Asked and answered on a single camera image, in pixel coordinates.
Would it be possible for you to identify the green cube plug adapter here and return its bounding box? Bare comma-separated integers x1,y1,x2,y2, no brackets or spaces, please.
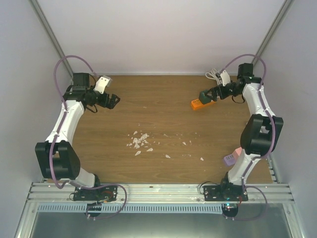
199,91,214,105

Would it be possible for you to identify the orange power strip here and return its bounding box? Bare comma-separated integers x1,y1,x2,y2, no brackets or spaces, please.
190,99,215,111

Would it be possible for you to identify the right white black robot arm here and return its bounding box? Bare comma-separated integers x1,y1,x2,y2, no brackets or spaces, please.
202,63,283,201

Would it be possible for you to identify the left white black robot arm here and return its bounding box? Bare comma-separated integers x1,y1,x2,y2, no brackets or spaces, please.
35,73,120,200

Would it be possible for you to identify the pink cube socket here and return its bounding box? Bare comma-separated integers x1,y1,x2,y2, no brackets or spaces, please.
233,147,242,158

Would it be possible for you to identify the purple power strip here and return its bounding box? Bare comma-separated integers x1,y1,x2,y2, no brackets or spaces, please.
223,154,239,166

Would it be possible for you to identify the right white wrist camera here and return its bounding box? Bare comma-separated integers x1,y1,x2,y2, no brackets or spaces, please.
215,70,231,86

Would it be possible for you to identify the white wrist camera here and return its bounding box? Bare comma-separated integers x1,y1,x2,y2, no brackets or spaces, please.
215,70,231,86
94,75,112,94

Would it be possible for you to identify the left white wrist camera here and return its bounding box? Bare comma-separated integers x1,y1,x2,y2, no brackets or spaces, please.
94,75,112,94

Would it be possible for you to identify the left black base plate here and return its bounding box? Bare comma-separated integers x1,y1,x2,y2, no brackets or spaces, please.
69,185,117,202

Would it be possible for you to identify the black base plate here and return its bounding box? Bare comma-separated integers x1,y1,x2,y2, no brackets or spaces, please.
69,185,117,202
199,181,248,202

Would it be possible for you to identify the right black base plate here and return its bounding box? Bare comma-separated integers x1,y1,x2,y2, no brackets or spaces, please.
199,181,248,202

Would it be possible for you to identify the grey slotted cable duct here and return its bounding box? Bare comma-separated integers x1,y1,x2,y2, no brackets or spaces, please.
38,203,222,214

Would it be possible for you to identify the aluminium front rail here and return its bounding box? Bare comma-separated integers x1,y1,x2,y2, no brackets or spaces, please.
27,183,294,204

